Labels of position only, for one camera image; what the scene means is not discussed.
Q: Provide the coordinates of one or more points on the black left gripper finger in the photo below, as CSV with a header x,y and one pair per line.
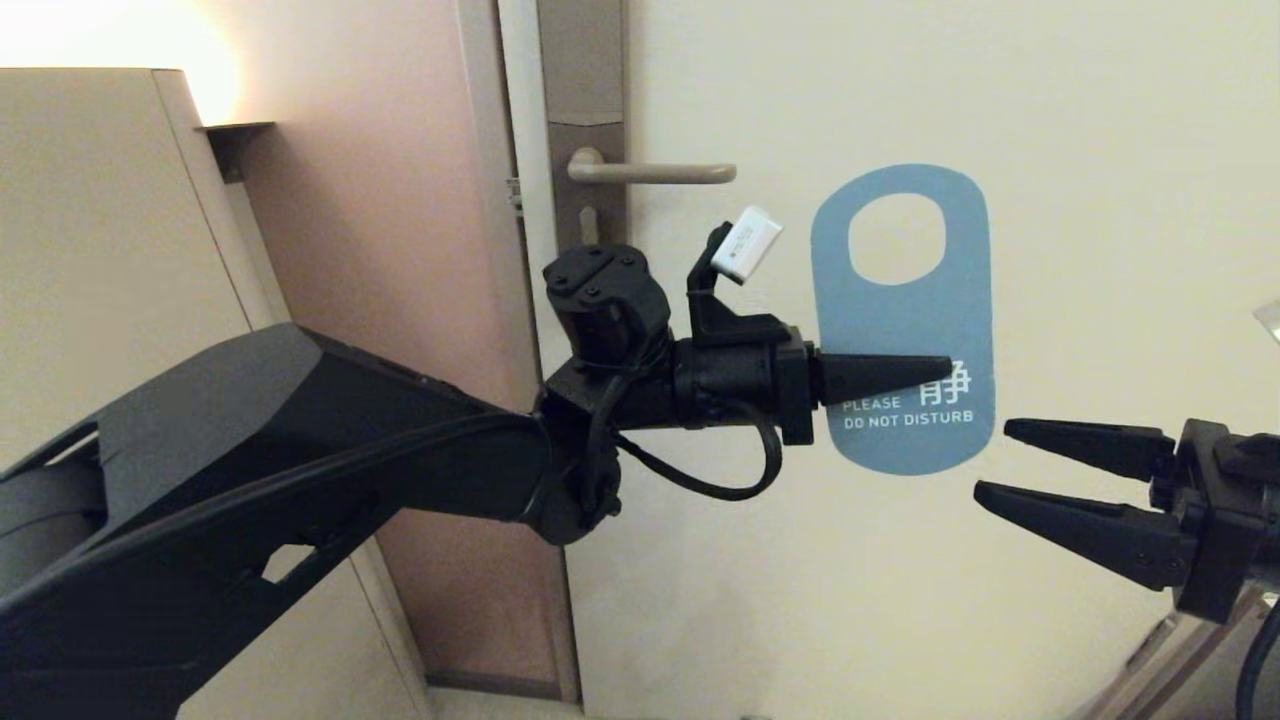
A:
x,y
870,375

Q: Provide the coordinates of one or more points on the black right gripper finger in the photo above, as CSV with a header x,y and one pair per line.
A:
x,y
1110,535
1100,448

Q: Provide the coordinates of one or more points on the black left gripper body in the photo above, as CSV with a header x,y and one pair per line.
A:
x,y
740,385

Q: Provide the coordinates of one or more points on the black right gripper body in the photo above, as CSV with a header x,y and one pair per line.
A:
x,y
1230,520

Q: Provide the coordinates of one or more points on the blue do-not-disturb door hanger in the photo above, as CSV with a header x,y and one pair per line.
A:
x,y
900,320

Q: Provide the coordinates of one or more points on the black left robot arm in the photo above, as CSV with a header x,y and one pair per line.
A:
x,y
250,450

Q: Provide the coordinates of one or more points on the white door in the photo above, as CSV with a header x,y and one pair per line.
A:
x,y
900,600

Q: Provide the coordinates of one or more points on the grey-brown metal lock plate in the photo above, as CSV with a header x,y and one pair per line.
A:
x,y
585,60

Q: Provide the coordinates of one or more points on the beige cabinet panel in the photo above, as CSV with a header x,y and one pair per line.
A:
x,y
100,200

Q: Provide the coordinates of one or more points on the black left camera bracket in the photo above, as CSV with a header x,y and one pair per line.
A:
x,y
730,325

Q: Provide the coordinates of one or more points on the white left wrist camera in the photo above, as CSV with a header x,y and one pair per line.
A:
x,y
748,245

